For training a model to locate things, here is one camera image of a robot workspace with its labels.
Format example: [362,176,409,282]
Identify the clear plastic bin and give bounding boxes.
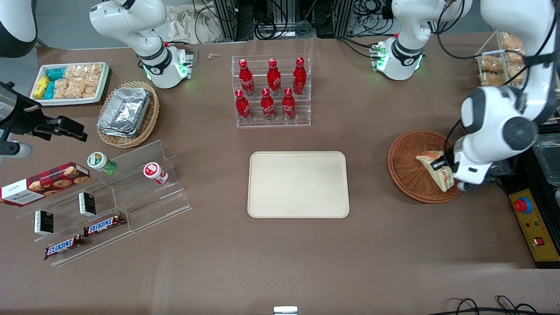
[536,133,560,175]

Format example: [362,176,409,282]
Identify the clear acrylic stepped shelf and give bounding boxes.
[15,140,193,267]

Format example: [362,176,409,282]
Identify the black floor cable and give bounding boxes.
[437,295,560,315]

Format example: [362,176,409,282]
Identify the snickers chocolate bar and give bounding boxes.
[83,213,125,237]
[44,234,86,261]

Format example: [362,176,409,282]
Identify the red capped small bottle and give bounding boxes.
[143,162,169,185]

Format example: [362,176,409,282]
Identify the black base cable bundle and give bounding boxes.
[337,37,381,60]

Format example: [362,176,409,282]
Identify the white wire rack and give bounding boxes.
[475,31,526,88]

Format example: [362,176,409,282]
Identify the brown wicker basket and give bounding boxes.
[387,130,464,204]

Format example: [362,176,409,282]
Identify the light wicker basket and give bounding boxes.
[96,81,160,148]

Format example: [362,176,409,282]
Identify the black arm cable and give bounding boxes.
[437,0,556,151]

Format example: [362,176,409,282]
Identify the triangular sandwich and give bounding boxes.
[416,151,455,192]

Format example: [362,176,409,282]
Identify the stack of foil trays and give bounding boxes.
[97,87,151,138]

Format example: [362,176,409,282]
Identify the red tartan cookie box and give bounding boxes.
[0,162,91,207]

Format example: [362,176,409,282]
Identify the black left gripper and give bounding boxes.
[431,140,459,174]

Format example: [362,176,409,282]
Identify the clear bag of crackers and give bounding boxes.
[83,72,102,98]
[53,78,86,99]
[66,65,103,80]

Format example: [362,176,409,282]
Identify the green capped small bottle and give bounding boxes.
[87,152,118,175]

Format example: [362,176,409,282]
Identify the beige plastic tray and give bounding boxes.
[248,151,350,218]

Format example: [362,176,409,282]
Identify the clear acrylic bottle rack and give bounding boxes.
[231,54,312,128]

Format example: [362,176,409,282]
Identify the black grey power box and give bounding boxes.
[492,160,525,193]

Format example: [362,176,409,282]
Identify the aluminium frame post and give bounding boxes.
[335,0,355,38]
[212,0,245,42]

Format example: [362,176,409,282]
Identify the yellow emergency stop control box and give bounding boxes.
[501,184,560,269]

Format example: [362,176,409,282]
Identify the white snack tray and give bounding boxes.
[29,62,110,107]

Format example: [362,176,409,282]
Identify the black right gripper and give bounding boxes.
[0,82,88,143]

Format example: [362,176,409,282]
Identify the bagged fried snack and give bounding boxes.
[480,56,504,74]
[504,66,525,86]
[480,72,504,87]
[501,33,525,53]

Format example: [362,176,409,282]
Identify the yellow snack packet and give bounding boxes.
[33,75,49,99]

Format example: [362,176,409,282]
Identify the small black white box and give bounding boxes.
[78,192,96,217]
[34,210,54,236]

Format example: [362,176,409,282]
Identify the red cola bottle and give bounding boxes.
[261,88,276,122]
[267,58,282,96]
[235,89,252,123]
[293,57,307,96]
[282,87,296,121]
[238,59,255,97]

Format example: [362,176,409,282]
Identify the beige crumpled cloth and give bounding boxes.
[166,4,224,44]

